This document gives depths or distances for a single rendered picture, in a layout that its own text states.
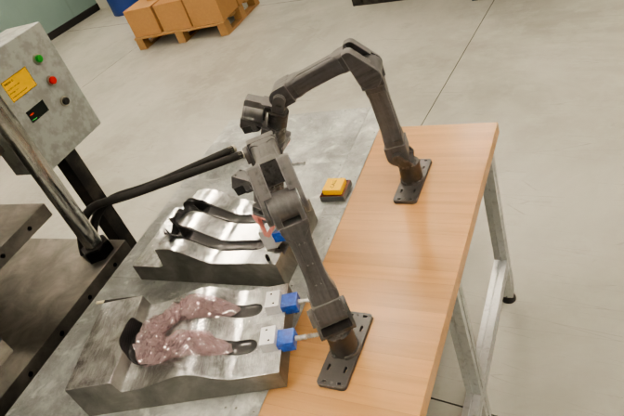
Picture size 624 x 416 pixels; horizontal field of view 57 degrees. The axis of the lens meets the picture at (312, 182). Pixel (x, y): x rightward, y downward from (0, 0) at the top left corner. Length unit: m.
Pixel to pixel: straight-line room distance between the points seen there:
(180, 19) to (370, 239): 5.01
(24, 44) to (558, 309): 2.07
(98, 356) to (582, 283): 1.75
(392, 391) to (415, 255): 0.38
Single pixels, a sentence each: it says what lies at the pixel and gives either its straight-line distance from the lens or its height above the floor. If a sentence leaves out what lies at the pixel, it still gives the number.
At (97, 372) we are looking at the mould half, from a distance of 1.46.
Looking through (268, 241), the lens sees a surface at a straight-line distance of 1.49.
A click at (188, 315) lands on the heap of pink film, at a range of 1.44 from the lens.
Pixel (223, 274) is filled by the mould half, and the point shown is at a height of 0.84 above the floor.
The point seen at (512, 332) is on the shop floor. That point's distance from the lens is 2.30.
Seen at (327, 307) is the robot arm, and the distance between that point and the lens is 1.23.
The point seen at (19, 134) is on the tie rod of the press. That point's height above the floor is 1.28.
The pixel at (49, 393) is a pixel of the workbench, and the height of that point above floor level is 0.80.
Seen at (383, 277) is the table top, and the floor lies 0.80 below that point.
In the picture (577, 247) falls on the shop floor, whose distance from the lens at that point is 2.58.
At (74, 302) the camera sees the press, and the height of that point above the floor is 0.79.
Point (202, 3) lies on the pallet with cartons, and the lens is 6.11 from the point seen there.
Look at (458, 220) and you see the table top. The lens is 1.55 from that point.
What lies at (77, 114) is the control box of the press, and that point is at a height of 1.15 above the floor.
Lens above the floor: 1.83
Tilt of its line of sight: 34 degrees down
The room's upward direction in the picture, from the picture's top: 21 degrees counter-clockwise
